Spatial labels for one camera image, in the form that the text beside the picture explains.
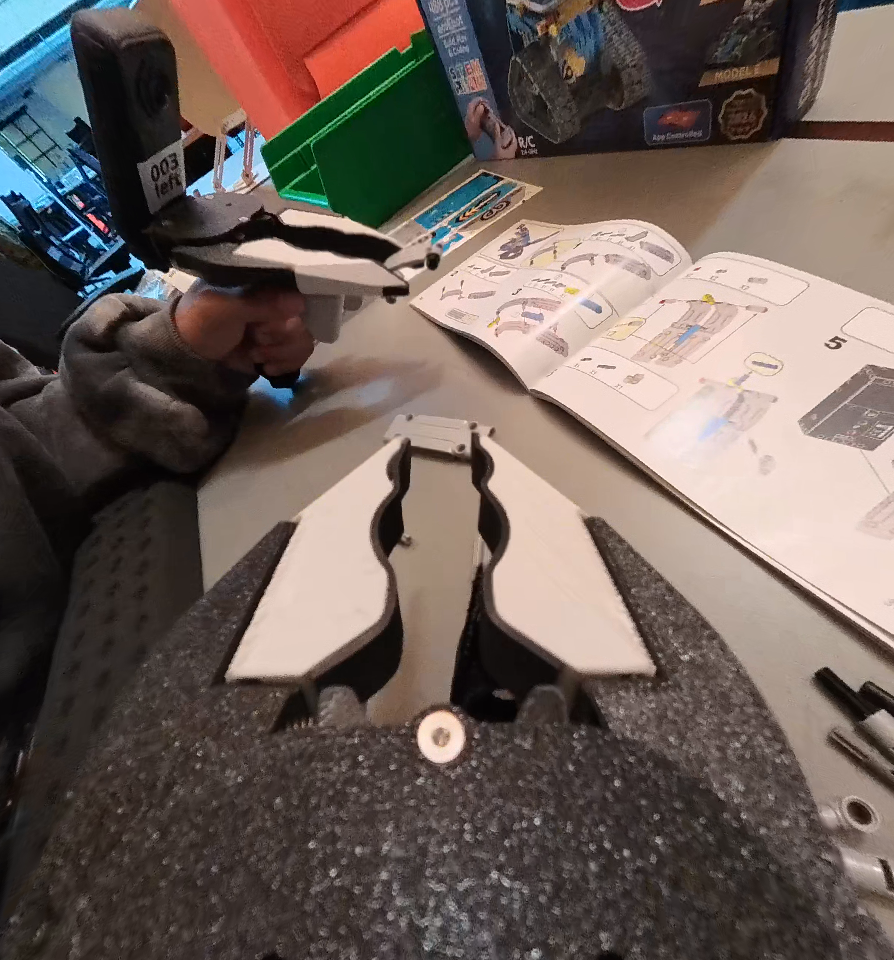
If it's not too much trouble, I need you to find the person's left hand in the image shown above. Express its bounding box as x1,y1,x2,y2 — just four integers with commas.
173,287,317,390

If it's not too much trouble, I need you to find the pile of small building pins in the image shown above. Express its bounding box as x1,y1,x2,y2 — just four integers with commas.
813,666,894,910

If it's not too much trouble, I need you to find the person's left forearm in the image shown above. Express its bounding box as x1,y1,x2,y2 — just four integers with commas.
0,292,254,646

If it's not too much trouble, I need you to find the dark toy kit box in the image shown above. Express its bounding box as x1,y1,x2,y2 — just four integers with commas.
417,0,839,162

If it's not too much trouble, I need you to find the black perforated surface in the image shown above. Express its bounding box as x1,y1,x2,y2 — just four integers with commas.
30,480,206,834

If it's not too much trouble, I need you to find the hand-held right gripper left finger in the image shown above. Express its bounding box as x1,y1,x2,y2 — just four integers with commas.
225,437,412,712

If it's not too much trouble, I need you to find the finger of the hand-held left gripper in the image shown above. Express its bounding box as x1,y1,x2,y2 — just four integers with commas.
263,208,427,273
231,238,412,300

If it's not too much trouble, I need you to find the instruction booklet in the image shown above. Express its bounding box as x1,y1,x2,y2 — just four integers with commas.
411,219,894,670

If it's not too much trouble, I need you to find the orange plastic bin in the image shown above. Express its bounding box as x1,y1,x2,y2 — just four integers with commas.
168,0,427,135

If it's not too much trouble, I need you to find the green plastic bin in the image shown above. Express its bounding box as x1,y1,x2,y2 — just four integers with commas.
261,30,475,230

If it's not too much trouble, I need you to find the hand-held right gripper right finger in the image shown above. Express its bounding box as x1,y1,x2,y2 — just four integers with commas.
471,433,658,708

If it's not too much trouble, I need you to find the blue grey sticker sheet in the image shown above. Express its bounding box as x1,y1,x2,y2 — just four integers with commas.
393,171,543,250

